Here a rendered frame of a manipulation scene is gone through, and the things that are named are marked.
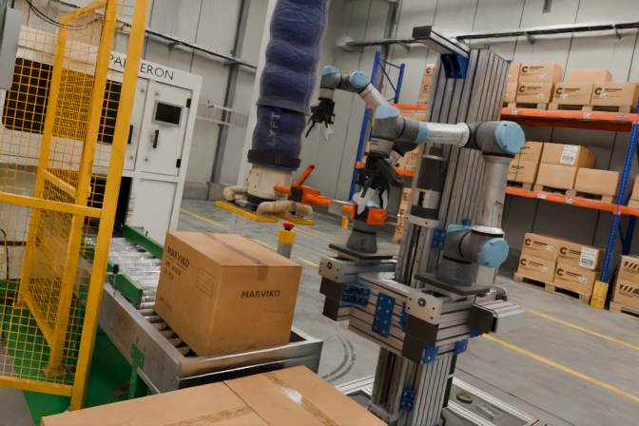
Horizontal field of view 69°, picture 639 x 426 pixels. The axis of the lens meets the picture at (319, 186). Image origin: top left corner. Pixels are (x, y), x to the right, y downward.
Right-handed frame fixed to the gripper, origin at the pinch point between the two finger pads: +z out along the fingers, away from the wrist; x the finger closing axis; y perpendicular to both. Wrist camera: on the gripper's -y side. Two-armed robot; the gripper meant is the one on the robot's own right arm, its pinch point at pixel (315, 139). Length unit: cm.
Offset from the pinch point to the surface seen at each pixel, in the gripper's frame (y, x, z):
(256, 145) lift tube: -41.2, -10.3, 8.4
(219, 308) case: -49, -16, 75
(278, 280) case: -23, -18, 64
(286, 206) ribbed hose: -36, -30, 30
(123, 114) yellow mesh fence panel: -71, 54, 5
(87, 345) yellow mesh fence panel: -71, 54, 116
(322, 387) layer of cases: -18, -49, 98
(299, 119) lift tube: -30.4, -21.3, -4.9
